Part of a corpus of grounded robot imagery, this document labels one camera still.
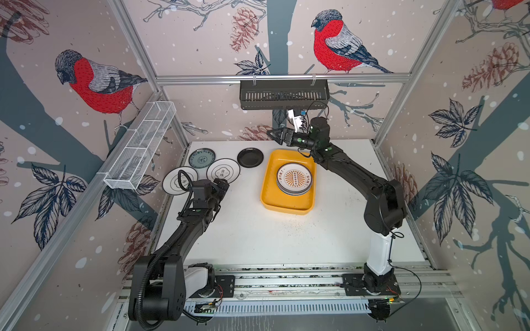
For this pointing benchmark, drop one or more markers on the dark rim plate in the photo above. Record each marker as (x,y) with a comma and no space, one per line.
(294,193)

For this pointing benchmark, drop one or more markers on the yellow plastic bin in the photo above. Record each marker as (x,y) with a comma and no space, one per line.
(273,198)

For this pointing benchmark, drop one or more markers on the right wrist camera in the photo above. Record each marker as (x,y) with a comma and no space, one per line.
(297,119)

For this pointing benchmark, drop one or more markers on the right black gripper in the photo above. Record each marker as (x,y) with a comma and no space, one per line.
(290,136)

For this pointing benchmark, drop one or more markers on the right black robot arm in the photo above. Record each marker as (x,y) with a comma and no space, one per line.
(385,210)

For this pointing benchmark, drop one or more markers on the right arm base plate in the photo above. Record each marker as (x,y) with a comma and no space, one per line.
(355,285)

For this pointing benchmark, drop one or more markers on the aluminium mounting rail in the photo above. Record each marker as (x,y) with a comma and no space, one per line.
(323,282)

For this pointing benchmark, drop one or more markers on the white mesh wall shelf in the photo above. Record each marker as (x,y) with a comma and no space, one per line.
(134,160)

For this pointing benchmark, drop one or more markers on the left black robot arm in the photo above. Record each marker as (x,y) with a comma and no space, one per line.
(160,282)

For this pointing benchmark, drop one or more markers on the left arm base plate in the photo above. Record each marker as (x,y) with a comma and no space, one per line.
(222,287)

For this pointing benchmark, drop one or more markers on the black hanging wire basket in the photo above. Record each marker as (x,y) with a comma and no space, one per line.
(302,94)

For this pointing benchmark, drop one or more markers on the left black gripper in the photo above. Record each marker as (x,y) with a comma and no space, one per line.
(219,191)

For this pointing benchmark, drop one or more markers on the small black plate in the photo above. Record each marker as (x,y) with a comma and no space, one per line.
(250,157)

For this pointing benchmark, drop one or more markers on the orange sunburst plate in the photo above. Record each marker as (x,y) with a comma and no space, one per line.
(294,176)

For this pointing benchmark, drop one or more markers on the white flower plate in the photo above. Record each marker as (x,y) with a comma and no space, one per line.
(227,169)
(171,184)

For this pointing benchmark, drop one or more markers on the small green patterned plate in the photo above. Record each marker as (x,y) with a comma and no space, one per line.
(202,158)

